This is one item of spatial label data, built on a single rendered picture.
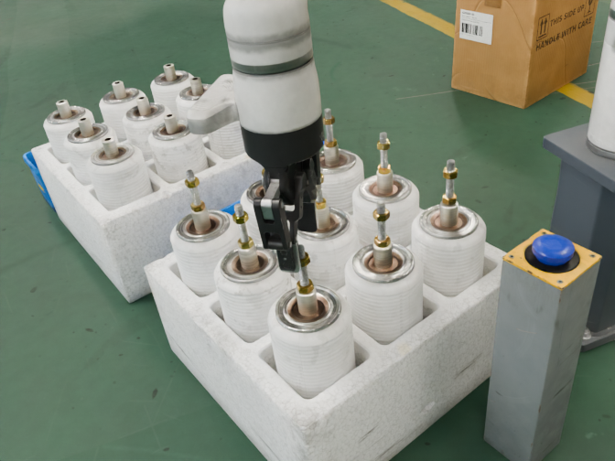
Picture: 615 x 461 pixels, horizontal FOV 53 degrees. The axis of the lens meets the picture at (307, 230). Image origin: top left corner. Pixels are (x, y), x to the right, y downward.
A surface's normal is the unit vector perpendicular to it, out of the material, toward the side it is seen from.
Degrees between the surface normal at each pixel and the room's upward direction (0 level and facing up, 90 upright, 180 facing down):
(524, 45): 90
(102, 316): 0
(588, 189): 90
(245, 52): 90
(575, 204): 90
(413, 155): 0
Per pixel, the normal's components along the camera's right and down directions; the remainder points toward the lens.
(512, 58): -0.77, 0.44
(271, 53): 0.13, 0.57
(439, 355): 0.62, 0.41
